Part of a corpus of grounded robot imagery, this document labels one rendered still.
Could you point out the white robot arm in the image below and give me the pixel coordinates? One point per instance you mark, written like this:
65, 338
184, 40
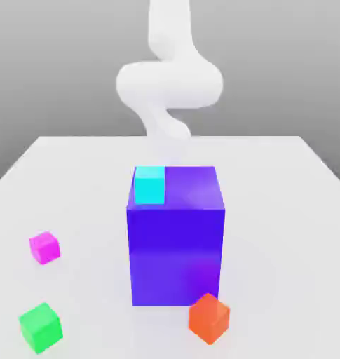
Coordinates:
169, 84

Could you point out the small magenta cube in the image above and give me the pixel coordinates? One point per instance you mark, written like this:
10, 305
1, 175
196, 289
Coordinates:
45, 248

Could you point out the large purple box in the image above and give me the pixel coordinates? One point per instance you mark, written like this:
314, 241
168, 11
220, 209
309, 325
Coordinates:
175, 252

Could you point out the small orange cube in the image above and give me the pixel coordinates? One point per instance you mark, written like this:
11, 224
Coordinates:
209, 319

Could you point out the small cyan cube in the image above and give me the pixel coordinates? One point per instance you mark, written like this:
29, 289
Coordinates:
149, 186

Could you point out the small green cube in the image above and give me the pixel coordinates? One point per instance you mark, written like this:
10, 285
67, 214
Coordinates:
40, 328

